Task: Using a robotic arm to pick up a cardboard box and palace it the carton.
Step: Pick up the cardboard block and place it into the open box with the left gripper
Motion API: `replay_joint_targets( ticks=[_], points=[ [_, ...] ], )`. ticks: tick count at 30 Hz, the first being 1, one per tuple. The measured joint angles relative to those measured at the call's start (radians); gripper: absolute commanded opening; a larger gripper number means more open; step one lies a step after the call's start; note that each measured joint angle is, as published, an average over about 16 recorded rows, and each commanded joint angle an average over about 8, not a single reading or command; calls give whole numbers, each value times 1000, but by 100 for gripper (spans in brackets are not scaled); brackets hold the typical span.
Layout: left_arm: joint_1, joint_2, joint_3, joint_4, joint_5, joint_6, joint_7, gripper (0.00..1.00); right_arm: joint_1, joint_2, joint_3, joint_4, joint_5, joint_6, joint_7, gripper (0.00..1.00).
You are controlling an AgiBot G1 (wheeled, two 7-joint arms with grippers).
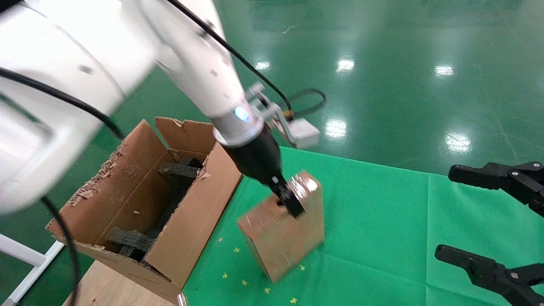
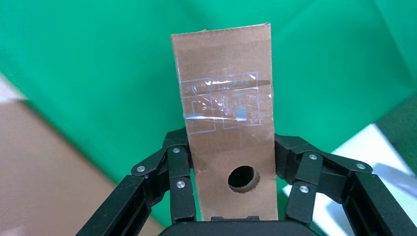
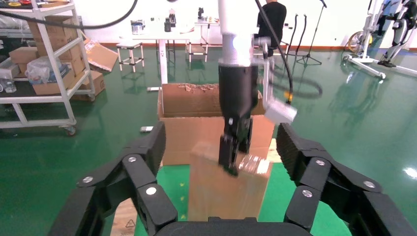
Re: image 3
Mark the yellow wheel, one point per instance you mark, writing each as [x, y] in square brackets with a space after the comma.
[353, 40]

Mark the white wheeled shelf rack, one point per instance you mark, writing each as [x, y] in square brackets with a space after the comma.
[39, 98]

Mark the small silver floor object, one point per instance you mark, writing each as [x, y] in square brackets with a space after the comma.
[146, 129]

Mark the cardboard box with blue print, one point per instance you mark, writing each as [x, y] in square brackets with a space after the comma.
[55, 86]

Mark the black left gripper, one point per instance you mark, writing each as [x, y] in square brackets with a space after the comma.
[238, 94]

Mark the white work desk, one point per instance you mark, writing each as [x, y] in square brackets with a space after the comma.
[208, 23]

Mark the metal pot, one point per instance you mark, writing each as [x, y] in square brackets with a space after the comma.
[137, 28]

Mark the small black desk item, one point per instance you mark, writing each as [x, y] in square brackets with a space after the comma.
[200, 13]

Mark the clear plastic container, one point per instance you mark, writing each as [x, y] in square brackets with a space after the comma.
[8, 79]

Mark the small brown cardboard box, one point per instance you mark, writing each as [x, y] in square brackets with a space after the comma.
[22, 54]

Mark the black white humanoid robot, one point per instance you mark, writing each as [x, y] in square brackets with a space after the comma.
[397, 32]

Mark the clear plastic bag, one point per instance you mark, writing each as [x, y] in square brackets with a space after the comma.
[40, 70]

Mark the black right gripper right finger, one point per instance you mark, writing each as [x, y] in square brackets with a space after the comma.
[332, 189]

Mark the black tripod microphone stand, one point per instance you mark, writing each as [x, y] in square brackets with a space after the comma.
[309, 49]

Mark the black bottle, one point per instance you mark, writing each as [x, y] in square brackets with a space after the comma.
[167, 25]

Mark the tall taped cardboard box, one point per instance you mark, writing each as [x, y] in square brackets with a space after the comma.
[221, 195]

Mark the large brown cardboard box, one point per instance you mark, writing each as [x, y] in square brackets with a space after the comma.
[55, 32]

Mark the white gantry frame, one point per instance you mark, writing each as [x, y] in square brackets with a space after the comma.
[365, 60]

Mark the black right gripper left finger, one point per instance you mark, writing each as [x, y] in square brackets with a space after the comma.
[130, 182]

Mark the flattened cardboard sheet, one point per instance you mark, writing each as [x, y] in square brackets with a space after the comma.
[101, 57]

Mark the large open cardboard carton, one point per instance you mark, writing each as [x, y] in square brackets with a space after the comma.
[192, 136]

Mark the black desk device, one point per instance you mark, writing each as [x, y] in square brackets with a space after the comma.
[172, 18]

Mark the white standing desk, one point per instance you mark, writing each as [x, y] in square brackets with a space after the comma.
[163, 62]

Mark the person in black clothes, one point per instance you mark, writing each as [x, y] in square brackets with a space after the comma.
[275, 19]

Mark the green table mat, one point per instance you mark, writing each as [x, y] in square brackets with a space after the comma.
[278, 195]

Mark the black curved pole stand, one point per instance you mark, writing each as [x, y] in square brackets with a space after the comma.
[293, 32]
[304, 32]

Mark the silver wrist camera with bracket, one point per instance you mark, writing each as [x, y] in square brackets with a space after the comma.
[280, 112]

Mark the small white stool table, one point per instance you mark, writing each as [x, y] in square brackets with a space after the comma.
[130, 45]

